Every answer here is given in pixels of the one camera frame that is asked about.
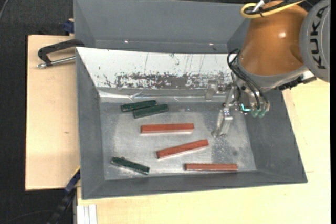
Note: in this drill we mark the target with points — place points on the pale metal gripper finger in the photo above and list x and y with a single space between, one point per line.
221 122
227 124

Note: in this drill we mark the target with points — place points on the red-brown flat block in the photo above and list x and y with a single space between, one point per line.
167 128
211 167
182 149

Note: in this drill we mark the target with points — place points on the dark green flat block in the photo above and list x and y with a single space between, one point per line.
138 106
130 165
150 111

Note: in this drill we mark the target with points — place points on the grey metal bin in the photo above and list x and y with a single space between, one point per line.
162 23

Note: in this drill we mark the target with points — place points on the pale wood board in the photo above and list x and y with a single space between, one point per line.
50 118

